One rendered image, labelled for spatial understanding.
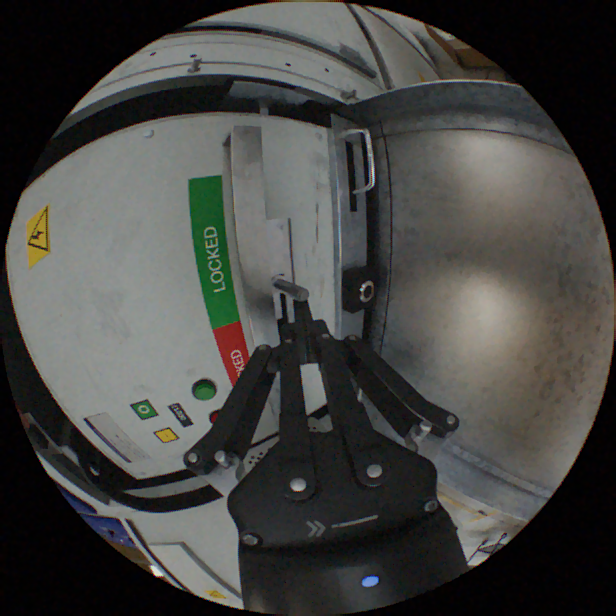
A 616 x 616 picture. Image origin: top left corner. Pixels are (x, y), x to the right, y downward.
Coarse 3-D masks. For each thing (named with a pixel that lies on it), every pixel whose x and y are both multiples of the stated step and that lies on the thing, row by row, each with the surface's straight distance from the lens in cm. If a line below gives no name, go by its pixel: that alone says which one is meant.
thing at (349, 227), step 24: (336, 120) 32; (336, 144) 30; (336, 168) 28; (360, 168) 32; (336, 192) 27; (336, 216) 27; (360, 216) 30; (336, 240) 28; (360, 240) 30; (336, 264) 28; (360, 264) 31; (336, 288) 29; (336, 312) 31; (360, 312) 34; (336, 336) 33; (360, 336) 37
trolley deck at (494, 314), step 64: (448, 192) 28; (512, 192) 28; (576, 192) 31; (448, 256) 28; (512, 256) 27; (576, 256) 30; (448, 320) 30; (512, 320) 29; (576, 320) 31; (448, 384) 35; (512, 384) 33; (576, 384) 36; (512, 448) 43; (576, 448) 48
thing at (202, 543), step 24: (216, 504) 48; (144, 528) 64; (168, 528) 59; (192, 528) 56; (216, 528) 54; (456, 528) 86; (144, 552) 67; (168, 552) 61; (192, 552) 61; (216, 552) 58; (168, 576) 69; (192, 576) 64; (216, 576) 64; (216, 600) 70; (240, 600) 67
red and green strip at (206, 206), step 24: (192, 192) 21; (216, 192) 21; (192, 216) 20; (216, 216) 21; (216, 240) 21; (216, 264) 21; (216, 288) 21; (216, 312) 22; (216, 336) 23; (240, 336) 24; (240, 360) 26; (264, 408) 33
